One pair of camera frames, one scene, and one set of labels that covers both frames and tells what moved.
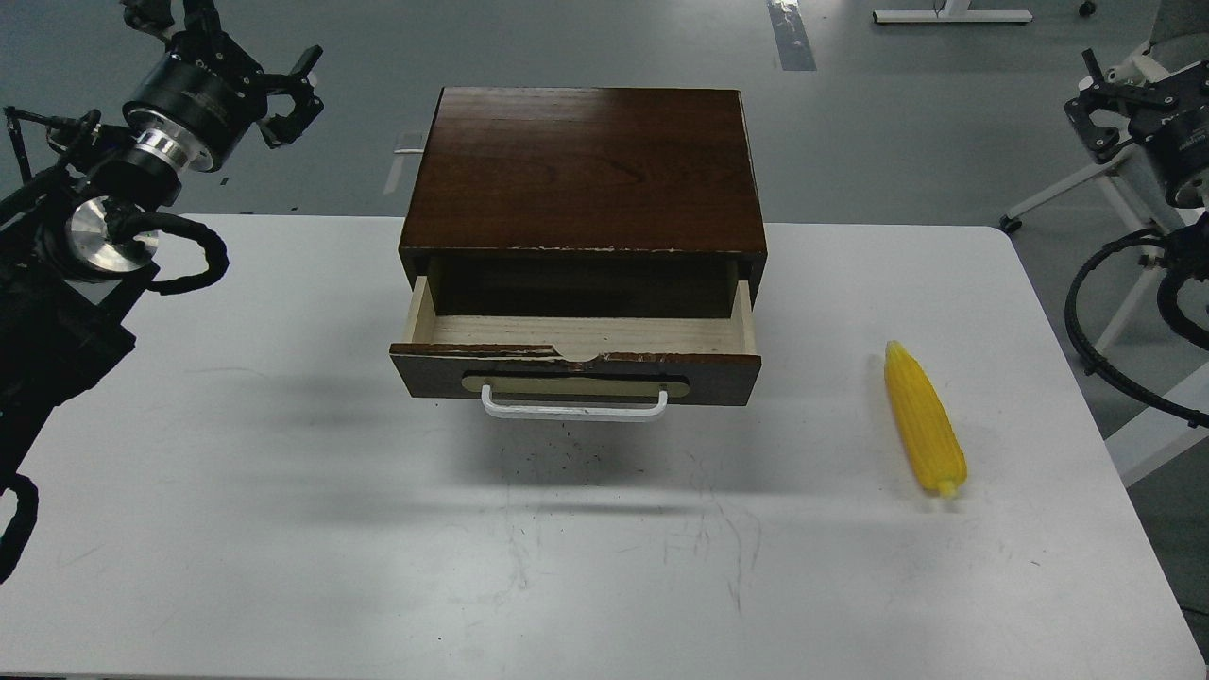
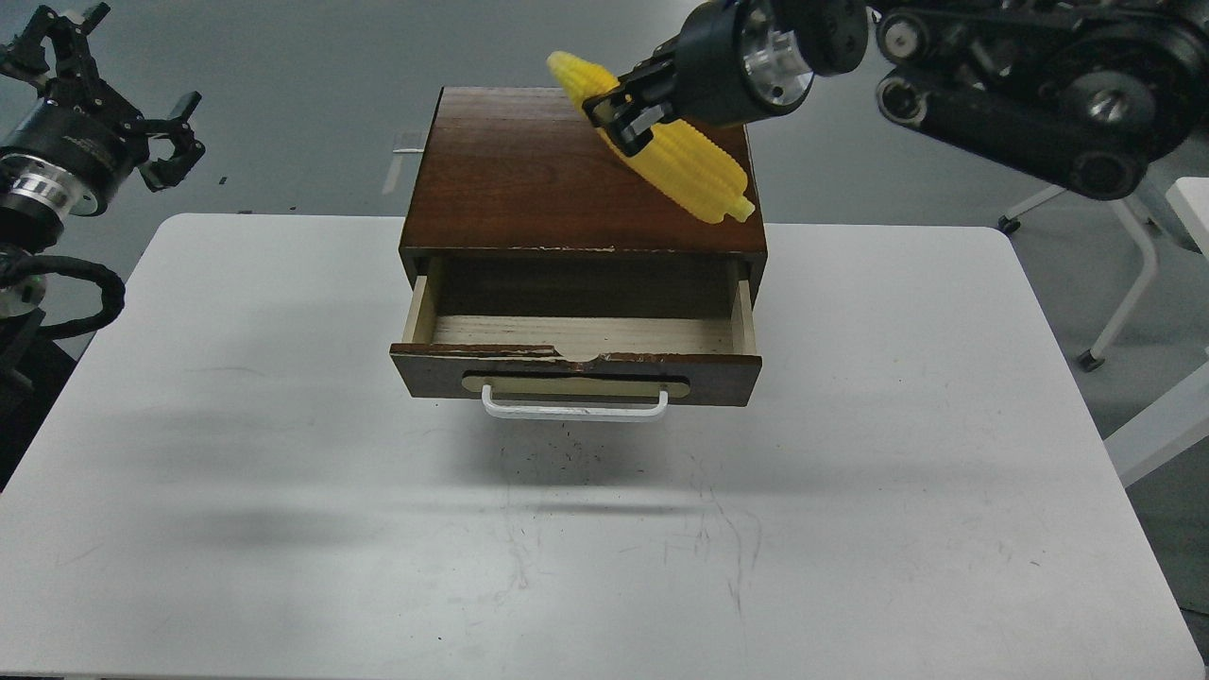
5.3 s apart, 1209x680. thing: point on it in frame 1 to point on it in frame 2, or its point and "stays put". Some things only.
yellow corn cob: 929,432 to 690,169
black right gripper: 1175,133 to 735,60
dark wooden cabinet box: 579,202 stays put
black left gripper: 198,98 to 80,126
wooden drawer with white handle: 577,366 stays put
